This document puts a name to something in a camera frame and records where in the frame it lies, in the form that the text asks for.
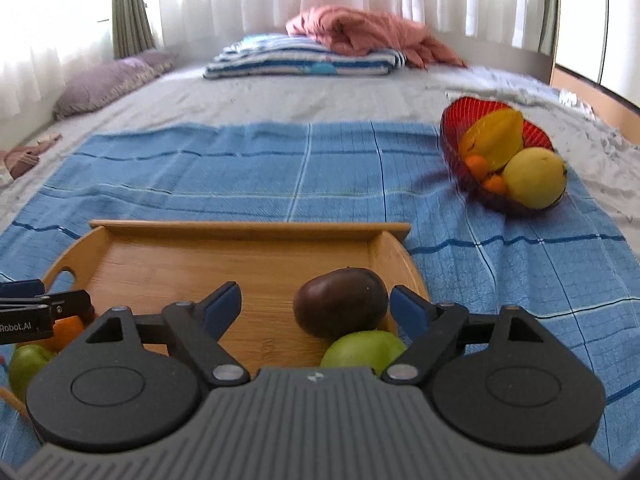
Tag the small green apple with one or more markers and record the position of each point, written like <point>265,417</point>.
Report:
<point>27,370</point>

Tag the pink cloth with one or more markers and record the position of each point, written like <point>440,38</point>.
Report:
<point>25,157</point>

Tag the yellow starfruit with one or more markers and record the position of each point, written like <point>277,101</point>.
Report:
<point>495,135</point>

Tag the grey bed sheet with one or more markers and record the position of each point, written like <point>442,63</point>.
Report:
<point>250,100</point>

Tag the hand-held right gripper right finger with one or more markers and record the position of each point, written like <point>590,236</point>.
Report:
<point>407,305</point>

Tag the purple pillow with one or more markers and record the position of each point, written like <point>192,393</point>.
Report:
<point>100,87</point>

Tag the small orange kumquat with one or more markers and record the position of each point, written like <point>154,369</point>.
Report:
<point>475,166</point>
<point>495,185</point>

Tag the blue checked blanket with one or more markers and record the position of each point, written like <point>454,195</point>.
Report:
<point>300,185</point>

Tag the orange mandarin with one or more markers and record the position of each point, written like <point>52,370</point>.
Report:
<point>67,334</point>

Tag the red glass bowl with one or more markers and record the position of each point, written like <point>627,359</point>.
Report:
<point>457,125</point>

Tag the white wardrobe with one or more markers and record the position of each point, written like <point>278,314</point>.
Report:
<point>600,25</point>

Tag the pink duvet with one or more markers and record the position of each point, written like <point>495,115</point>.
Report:
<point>365,30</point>

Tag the dark purple round fruit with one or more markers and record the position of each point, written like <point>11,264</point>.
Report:
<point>340,302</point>

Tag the small white cloth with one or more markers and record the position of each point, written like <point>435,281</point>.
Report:
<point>575,102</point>

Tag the wooden tray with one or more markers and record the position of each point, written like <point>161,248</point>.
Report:
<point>200,265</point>

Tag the large green apple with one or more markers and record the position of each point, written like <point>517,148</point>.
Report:
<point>360,352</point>

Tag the yellow mango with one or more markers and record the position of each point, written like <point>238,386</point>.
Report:
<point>535,177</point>

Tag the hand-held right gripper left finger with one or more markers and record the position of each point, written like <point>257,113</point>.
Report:
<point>222,305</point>

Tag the grey-green curtain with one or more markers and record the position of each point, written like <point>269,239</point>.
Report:
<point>549,5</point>
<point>131,15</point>

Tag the blue striped pillow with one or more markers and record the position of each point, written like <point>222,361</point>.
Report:
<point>280,62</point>

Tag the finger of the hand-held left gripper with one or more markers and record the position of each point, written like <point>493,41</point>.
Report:
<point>70,302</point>
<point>20,289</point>

